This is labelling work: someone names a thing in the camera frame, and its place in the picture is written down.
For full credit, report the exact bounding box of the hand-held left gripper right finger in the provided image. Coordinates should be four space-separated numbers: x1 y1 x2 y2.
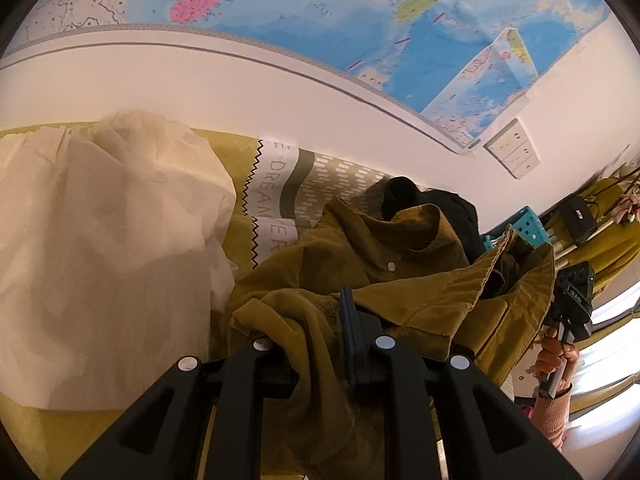
338 287 584 480

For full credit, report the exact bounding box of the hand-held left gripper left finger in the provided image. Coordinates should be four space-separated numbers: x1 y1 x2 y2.
60 337 296 480

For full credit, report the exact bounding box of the olive corduroy shirt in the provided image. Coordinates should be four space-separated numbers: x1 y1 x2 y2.
227 195 559 477

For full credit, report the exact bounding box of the person's right hand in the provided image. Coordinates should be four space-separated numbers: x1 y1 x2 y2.
534 327 581 387

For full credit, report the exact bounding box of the yellow hanging garment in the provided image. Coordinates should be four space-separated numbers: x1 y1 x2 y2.
544 175 640 282

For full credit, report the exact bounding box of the black handbag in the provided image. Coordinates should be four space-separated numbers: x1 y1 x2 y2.
555 194 599 247

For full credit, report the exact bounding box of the blue perforated hanging basket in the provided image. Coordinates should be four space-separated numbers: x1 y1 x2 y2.
482 205 554 257

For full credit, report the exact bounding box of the small plush charm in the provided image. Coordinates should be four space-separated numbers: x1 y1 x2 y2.
612 182 640 224

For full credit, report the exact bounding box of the black garment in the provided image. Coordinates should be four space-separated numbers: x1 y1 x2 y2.
381 176 481 267

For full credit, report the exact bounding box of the patterned bedspread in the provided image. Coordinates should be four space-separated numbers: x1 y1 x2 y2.
0 127 397 480

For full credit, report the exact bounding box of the cream garment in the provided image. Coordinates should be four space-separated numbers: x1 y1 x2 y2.
0 109 239 412

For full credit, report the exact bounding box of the white wall socket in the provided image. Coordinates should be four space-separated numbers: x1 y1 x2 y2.
483 118 529 159
495 135 536 169

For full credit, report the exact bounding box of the colourful wall map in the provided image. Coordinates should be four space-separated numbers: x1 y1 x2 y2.
9 0 614 154

